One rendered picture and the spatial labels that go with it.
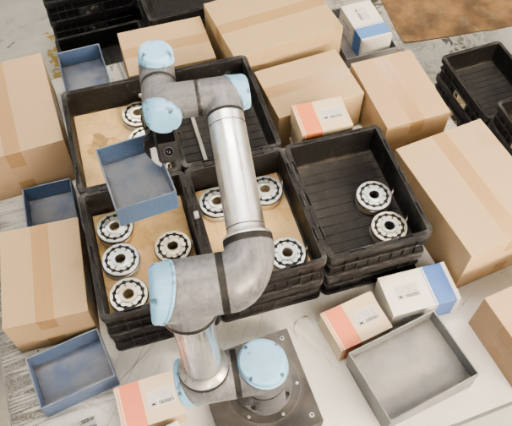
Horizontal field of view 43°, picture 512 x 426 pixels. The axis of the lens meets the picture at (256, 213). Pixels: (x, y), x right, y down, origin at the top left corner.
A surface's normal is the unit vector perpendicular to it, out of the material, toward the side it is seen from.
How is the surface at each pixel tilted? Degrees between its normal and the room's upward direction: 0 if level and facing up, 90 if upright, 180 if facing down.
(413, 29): 2
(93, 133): 0
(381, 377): 0
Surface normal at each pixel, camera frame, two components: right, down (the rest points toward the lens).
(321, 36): 0.39, 0.77
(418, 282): 0.00, -0.55
